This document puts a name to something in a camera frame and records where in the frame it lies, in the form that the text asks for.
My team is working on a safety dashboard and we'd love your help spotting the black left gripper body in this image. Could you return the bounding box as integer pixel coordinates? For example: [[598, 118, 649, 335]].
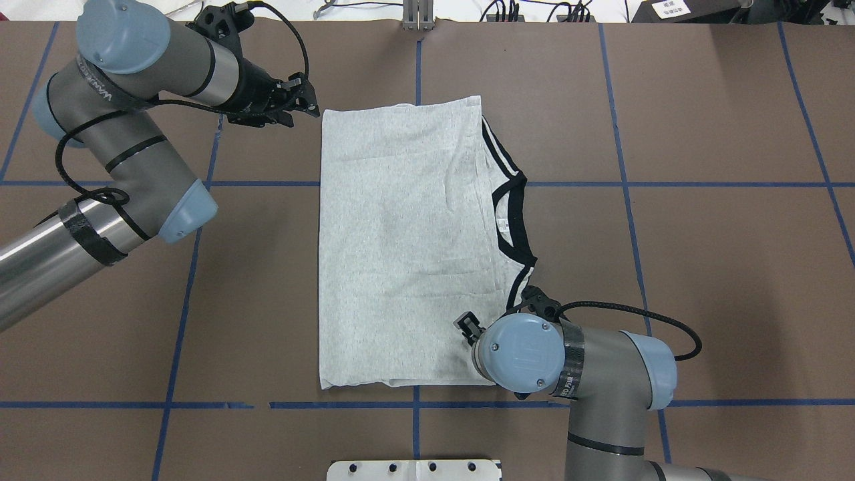
[[186, 3, 305, 128]]

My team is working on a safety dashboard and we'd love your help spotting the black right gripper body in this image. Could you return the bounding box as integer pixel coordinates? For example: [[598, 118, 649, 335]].
[[453, 285, 563, 345]]

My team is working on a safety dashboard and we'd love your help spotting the grey t-shirt with cartoon print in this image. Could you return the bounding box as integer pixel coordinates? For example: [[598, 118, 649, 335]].
[[318, 96, 536, 389]]

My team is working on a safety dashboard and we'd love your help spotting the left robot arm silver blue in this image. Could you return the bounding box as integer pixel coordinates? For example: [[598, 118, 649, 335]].
[[1, 1, 320, 331]]

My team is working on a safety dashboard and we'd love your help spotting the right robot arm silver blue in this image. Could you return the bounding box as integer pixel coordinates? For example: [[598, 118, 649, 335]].
[[454, 286, 739, 480]]

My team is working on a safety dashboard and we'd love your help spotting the grey orange usb hub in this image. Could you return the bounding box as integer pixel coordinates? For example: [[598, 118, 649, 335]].
[[479, 0, 524, 23]]

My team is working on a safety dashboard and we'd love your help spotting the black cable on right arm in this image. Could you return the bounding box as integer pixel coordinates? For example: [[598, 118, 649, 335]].
[[558, 302, 703, 362]]

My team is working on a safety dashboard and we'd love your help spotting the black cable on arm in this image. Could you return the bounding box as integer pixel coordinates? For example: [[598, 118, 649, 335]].
[[558, 302, 703, 362], [55, 1, 311, 206]]

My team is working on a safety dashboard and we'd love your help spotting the aluminium frame post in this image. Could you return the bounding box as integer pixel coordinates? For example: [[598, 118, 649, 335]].
[[401, 0, 436, 31]]

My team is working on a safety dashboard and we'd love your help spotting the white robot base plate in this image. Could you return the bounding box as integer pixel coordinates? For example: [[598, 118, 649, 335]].
[[326, 459, 503, 480]]

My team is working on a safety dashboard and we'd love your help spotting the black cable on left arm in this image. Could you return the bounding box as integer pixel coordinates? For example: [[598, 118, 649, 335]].
[[55, 1, 311, 206]]

